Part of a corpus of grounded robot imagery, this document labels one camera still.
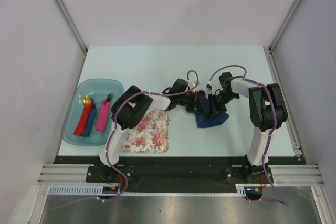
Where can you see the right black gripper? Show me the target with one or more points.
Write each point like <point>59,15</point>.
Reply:
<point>214,107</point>

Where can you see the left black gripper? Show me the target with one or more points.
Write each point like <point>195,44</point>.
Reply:
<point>196,106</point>

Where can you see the dark blue paper napkin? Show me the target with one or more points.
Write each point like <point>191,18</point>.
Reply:
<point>203,122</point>

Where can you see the purple metal spoon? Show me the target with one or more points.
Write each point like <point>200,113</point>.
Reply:
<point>202,95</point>

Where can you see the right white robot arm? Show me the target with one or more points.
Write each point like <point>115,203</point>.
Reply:
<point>267,112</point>

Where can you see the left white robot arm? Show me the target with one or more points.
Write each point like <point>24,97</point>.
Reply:
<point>131,107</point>

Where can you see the black utensil in pink roll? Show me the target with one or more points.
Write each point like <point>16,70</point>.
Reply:
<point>109,97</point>

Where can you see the pink napkin roll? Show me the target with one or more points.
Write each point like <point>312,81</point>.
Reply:
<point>103,116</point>

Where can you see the blue napkin roll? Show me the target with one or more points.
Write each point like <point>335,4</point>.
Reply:
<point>90,121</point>

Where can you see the gold utensil in roll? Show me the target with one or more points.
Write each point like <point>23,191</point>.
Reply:
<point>88,100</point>

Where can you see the teal plastic tray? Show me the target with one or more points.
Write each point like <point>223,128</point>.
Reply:
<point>98,89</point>

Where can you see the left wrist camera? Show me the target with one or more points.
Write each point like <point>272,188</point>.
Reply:
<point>193,84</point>

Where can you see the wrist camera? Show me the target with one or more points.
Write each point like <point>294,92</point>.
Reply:
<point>212,87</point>
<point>193,84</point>

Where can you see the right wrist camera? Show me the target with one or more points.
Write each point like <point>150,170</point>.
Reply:
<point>212,87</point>

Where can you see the white cable duct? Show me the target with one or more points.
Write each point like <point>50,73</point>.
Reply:
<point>77,190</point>

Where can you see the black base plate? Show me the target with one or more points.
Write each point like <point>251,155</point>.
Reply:
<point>179,174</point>

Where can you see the aluminium frame rail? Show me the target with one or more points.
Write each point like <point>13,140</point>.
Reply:
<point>283,175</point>

